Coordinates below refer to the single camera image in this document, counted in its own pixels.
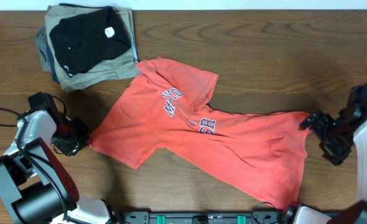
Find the red printed t-shirt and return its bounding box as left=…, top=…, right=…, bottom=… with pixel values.
left=89, top=58, right=308, bottom=209

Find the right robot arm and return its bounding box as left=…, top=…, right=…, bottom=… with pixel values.
left=282, top=84, right=367, bottom=224

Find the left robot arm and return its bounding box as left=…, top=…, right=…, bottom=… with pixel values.
left=0, top=92, right=118, bottom=224

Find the khaki folded garment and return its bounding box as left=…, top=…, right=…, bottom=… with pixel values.
left=45, top=4, right=139, bottom=92

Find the black folded shirt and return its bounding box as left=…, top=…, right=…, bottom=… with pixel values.
left=49, top=7, right=131, bottom=77

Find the grey folded garment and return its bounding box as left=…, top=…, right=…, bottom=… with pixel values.
left=35, top=26, right=51, bottom=72

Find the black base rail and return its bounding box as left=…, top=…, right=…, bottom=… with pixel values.
left=121, top=211, right=340, bottom=224

